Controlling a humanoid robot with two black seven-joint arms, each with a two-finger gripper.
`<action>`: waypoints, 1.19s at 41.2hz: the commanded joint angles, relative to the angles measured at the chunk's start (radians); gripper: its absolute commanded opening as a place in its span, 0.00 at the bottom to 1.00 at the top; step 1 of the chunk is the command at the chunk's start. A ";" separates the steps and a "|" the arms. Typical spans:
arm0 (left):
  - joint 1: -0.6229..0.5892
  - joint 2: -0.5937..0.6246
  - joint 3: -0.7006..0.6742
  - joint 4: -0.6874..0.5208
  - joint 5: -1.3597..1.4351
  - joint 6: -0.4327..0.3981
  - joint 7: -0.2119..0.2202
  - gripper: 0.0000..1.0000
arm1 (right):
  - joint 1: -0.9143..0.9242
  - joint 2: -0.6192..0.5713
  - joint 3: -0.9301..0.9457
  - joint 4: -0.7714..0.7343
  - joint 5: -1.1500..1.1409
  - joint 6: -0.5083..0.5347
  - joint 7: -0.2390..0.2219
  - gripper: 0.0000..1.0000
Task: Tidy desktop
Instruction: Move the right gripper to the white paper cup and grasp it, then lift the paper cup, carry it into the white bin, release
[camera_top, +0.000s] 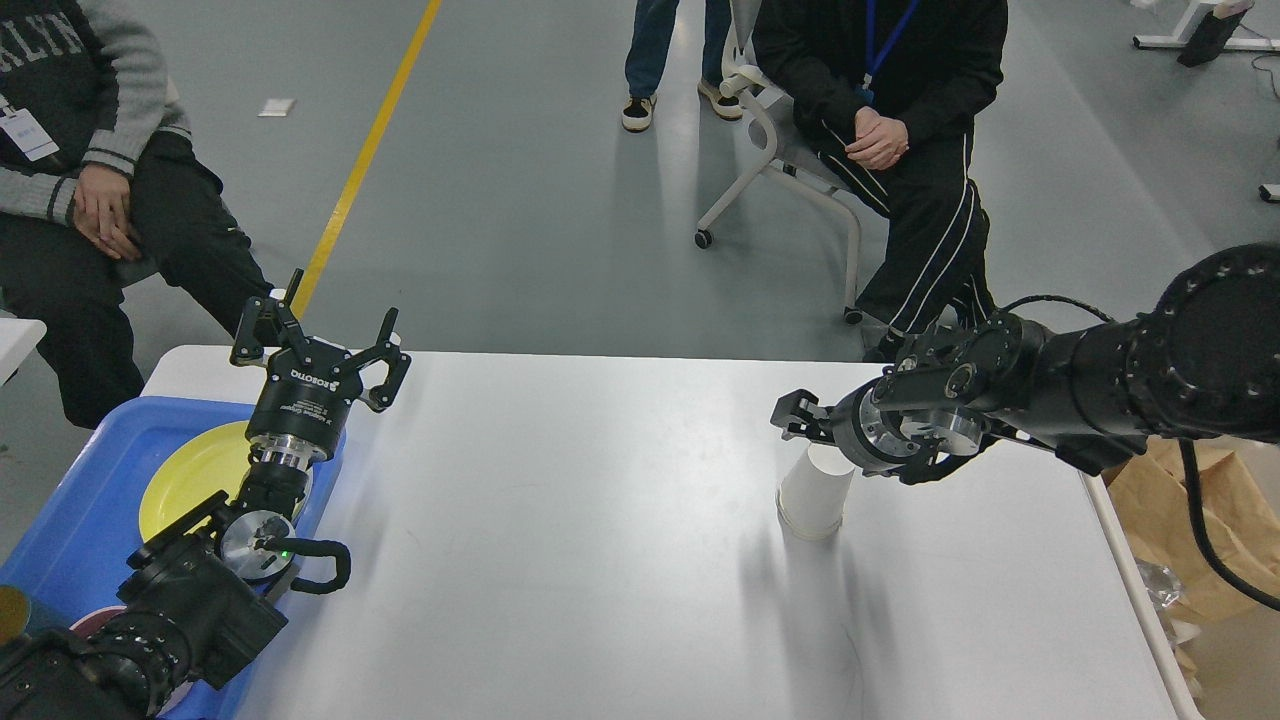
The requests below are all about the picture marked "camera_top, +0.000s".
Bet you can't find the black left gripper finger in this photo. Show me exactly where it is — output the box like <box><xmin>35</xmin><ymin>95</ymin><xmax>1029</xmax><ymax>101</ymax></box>
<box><xmin>340</xmin><ymin>307</ymin><xmax>411</xmax><ymax>413</ymax></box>
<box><xmin>230</xmin><ymin>268</ymin><xmax>308</xmax><ymax>366</ymax></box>

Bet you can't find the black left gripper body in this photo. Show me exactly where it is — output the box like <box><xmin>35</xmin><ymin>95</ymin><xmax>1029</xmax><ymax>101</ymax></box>
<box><xmin>246</xmin><ymin>340</ymin><xmax>364</xmax><ymax>462</ymax></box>

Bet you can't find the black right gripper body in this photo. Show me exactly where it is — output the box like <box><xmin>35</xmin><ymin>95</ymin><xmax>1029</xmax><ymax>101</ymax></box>
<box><xmin>828</xmin><ymin>383</ymin><xmax>987</xmax><ymax>479</ymax></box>

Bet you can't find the white paper cup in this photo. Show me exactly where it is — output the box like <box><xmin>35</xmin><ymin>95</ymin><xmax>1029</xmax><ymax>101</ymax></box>
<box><xmin>774</xmin><ymin>443</ymin><xmax>858</xmax><ymax>542</ymax></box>

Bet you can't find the yellow plastic plate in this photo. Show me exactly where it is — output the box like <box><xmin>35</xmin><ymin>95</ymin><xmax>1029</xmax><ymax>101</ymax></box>
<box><xmin>138</xmin><ymin>420</ymin><xmax>253</xmax><ymax>542</ymax></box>

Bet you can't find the brown paper bag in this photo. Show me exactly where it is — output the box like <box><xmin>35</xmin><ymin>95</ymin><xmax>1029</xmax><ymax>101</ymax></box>
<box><xmin>1103</xmin><ymin>439</ymin><xmax>1277</xmax><ymax>700</ymax></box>

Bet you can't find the dark teal mug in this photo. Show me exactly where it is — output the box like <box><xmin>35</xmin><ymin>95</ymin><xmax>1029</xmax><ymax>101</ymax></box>
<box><xmin>0</xmin><ymin>585</ymin><xmax>32</xmax><ymax>646</ymax></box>

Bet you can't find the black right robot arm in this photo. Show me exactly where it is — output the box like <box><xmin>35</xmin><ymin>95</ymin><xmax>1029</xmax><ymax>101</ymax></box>
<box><xmin>771</xmin><ymin>243</ymin><xmax>1279</xmax><ymax>609</ymax></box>

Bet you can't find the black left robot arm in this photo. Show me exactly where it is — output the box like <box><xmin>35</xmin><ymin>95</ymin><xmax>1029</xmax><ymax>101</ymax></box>
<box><xmin>3</xmin><ymin>272</ymin><xmax>410</xmax><ymax>719</ymax></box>

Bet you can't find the person in black trousers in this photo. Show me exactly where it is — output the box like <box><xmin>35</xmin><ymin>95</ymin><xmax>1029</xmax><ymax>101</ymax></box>
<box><xmin>1</xmin><ymin>1</ymin><xmax>273</xmax><ymax>429</ymax></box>

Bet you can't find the white paper scrap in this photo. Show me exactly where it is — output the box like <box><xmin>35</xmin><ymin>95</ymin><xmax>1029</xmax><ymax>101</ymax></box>
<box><xmin>257</xmin><ymin>97</ymin><xmax>296</xmax><ymax>118</ymax></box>

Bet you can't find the white side table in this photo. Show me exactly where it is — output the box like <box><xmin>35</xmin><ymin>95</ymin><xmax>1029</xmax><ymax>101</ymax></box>
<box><xmin>1</xmin><ymin>316</ymin><xmax>47</xmax><ymax>386</ymax></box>

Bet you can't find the person in striped black tracksuit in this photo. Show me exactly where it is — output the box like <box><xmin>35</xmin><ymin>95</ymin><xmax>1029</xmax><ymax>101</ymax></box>
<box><xmin>753</xmin><ymin>1</ymin><xmax>1009</xmax><ymax>363</ymax></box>

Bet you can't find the white office chair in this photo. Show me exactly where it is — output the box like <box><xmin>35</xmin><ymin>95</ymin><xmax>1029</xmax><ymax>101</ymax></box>
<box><xmin>694</xmin><ymin>1</ymin><xmax>863</xmax><ymax>325</ymax></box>

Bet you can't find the person in blue jeans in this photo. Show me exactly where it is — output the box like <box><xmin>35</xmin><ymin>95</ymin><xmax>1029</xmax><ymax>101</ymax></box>
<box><xmin>621</xmin><ymin>0</ymin><xmax>744</xmax><ymax>135</ymax></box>

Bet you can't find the beige plastic bin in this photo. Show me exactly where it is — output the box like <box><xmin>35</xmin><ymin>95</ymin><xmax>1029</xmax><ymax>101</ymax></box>
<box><xmin>1079</xmin><ymin>474</ymin><xmax>1279</xmax><ymax>719</ymax></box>

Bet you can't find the white desk leg base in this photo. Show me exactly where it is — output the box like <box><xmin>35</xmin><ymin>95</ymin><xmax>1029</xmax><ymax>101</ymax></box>
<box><xmin>1132</xmin><ymin>1</ymin><xmax>1279</xmax><ymax>65</ymax></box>

